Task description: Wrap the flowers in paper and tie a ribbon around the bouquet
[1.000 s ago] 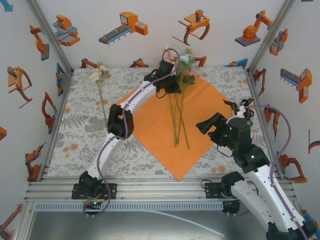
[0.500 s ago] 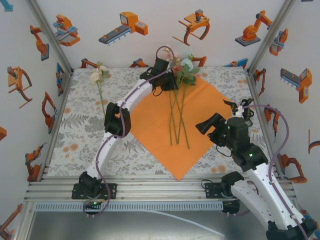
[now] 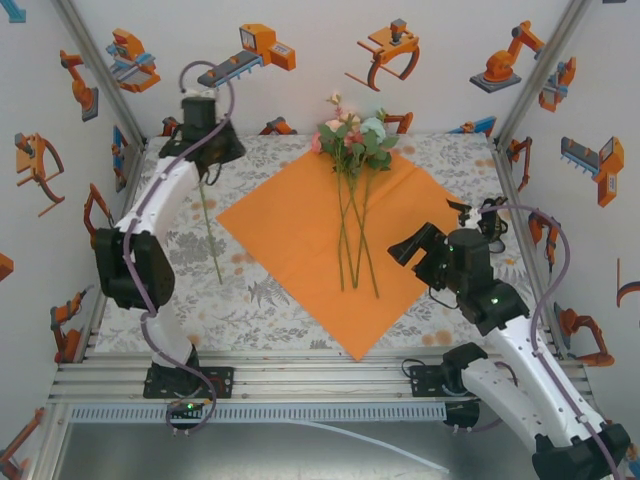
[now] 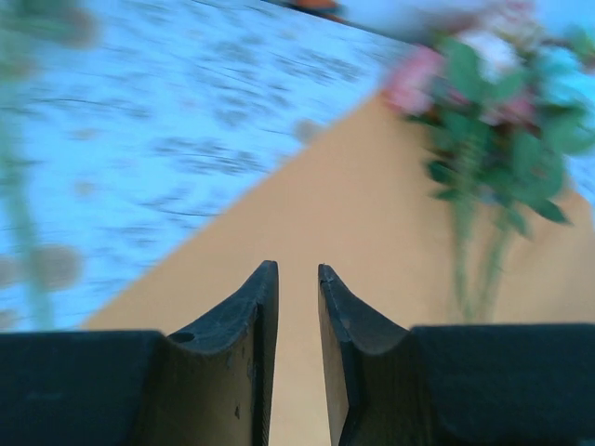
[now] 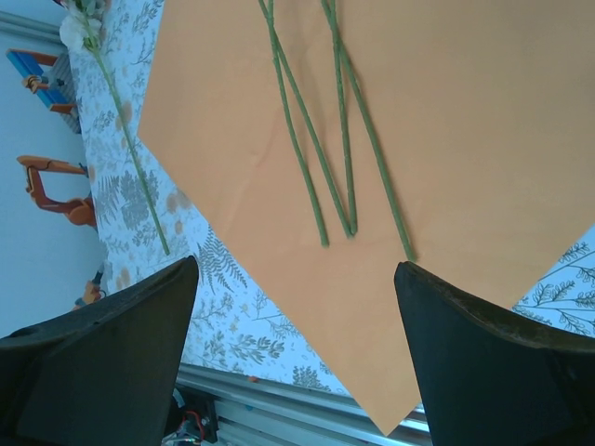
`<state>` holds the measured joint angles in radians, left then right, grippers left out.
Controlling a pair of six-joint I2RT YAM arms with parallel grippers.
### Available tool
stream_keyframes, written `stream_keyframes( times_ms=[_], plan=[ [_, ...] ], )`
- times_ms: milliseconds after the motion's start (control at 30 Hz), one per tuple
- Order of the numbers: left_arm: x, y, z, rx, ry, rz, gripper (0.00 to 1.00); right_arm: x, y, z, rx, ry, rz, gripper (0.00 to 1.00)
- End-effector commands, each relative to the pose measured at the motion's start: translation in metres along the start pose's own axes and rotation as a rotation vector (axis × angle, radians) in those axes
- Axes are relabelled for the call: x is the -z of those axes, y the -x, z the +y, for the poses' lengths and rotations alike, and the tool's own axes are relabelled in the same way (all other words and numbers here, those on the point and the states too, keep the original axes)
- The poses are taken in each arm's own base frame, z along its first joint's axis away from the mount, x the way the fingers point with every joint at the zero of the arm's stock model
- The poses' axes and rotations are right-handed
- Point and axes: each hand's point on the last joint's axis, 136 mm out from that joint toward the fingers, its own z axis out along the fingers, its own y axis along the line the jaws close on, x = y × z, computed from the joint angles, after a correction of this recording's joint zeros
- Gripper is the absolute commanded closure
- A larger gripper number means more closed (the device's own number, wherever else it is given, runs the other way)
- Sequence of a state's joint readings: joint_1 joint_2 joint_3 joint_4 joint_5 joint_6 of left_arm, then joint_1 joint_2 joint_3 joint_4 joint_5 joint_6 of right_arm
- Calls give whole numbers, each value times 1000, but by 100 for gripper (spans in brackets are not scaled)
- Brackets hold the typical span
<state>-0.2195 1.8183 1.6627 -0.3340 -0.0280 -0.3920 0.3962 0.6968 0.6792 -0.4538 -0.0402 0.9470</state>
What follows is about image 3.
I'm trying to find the white slotted cable duct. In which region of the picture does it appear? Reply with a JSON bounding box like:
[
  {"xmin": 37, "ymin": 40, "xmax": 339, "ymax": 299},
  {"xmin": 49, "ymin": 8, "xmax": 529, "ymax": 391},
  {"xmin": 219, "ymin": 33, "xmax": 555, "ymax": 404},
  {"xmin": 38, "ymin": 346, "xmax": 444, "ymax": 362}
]
[{"xmin": 67, "ymin": 403, "xmax": 448, "ymax": 424}]

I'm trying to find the blue fake flower stem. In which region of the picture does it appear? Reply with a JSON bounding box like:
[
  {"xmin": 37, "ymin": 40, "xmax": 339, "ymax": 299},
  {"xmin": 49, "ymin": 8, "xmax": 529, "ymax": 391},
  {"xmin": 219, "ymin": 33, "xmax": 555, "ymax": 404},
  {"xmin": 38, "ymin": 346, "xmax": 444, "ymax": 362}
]
[{"xmin": 352, "ymin": 107, "xmax": 401, "ymax": 290}]

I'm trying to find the aluminium side rail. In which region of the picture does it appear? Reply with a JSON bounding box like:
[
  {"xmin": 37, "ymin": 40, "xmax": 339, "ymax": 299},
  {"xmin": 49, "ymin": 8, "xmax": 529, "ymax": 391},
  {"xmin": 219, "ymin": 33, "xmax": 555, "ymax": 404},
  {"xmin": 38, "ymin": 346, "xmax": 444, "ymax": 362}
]
[
  {"xmin": 492, "ymin": 137, "xmax": 569, "ymax": 361},
  {"xmin": 82, "ymin": 137, "xmax": 150, "ymax": 361}
]

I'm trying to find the deep pink fake flower stem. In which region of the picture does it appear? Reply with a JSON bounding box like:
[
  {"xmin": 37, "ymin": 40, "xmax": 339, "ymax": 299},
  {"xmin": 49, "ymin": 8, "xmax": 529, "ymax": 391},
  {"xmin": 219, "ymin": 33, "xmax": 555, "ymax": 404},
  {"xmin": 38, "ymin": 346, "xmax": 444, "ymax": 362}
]
[{"xmin": 344, "ymin": 113, "xmax": 381, "ymax": 300}]

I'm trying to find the black printed ribbon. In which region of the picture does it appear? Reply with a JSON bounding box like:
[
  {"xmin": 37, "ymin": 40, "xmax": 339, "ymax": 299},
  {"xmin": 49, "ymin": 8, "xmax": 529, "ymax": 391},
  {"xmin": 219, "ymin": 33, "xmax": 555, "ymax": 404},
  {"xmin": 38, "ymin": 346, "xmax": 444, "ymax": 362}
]
[{"xmin": 446, "ymin": 197, "xmax": 512, "ymax": 255}]

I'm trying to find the thin white plastic strip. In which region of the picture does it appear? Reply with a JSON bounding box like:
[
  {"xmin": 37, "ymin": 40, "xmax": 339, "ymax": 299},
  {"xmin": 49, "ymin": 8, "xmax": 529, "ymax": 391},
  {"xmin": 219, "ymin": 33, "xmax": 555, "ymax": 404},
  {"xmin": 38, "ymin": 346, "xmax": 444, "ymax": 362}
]
[{"xmin": 292, "ymin": 419, "xmax": 451, "ymax": 475}]

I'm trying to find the wide aluminium frame rail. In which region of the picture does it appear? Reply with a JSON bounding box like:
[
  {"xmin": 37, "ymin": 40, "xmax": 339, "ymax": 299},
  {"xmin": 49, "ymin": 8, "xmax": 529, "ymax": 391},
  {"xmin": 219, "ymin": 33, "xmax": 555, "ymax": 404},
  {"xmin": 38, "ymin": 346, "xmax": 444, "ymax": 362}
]
[{"xmin": 47, "ymin": 349, "xmax": 594, "ymax": 406}]

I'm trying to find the aluminium frame post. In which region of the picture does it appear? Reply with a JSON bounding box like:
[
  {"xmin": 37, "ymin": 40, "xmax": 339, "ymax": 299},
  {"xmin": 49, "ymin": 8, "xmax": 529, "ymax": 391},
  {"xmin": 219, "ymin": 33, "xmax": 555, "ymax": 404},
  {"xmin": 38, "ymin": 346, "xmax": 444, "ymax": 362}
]
[
  {"xmin": 49, "ymin": 0, "xmax": 149, "ymax": 149},
  {"xmin": 492, "ymin": 0, "xmax": 600, "ymax": 149}
]

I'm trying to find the black circuit board green light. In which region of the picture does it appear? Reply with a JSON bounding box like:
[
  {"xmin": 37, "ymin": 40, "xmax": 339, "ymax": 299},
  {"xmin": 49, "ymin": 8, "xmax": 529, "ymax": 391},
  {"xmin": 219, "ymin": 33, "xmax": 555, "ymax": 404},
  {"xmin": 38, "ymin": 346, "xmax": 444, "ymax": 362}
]
[{"xmin": 167, "ymin": 399, "xmax": 211, "ymax": 424}]

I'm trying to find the orange wrapping paper sheet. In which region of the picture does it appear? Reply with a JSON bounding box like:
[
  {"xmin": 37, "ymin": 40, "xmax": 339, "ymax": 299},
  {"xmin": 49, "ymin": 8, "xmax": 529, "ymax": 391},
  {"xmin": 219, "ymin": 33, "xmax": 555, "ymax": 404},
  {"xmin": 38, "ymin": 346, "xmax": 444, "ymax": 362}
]
[{"xmin": 214, "ymin": 145, "xmax": 466, "ymax": 363}]

